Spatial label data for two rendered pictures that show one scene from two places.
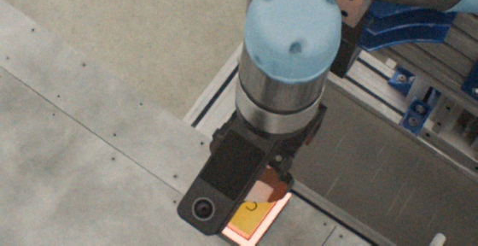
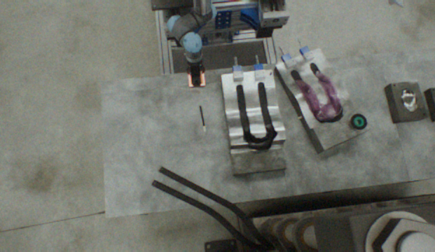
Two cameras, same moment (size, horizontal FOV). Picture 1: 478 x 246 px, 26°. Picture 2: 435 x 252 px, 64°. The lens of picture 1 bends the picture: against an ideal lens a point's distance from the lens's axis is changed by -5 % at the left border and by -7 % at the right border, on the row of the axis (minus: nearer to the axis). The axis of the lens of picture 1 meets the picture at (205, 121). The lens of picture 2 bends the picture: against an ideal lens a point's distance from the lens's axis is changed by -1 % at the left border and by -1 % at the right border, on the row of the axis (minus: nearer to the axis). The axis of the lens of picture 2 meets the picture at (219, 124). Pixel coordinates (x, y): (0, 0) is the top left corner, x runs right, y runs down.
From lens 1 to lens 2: 0.70 m
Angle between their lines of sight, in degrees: 16
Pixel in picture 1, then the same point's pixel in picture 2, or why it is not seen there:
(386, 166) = (206, 56)
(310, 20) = (195, 39)
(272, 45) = (192, 47)
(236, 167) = (196, 71)
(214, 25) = (147, 56)
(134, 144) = (171, 83)
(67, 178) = (165, 98)
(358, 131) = not seen: hidden behind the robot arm
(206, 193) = (195, 79)
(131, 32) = (132, 71)
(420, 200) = (218, 57)
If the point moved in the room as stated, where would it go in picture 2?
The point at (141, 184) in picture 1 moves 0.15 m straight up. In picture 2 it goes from (178, 89) to (175, 78)
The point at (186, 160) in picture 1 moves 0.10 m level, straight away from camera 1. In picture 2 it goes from (181, 79) to (170, 65)
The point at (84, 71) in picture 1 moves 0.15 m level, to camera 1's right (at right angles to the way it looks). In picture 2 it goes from (151, 78) to (175, 64)
